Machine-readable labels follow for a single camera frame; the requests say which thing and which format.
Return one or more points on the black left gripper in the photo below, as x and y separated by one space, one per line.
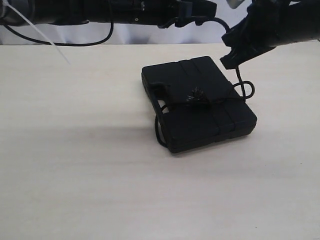
183 12

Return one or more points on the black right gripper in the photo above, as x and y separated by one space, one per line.
249 32

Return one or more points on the black plastic carrying case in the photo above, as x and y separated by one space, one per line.
195 105

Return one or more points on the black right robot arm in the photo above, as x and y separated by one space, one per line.
298 22

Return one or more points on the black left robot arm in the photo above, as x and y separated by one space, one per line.
160 13

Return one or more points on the white zip tie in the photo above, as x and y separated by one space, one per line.
6 4

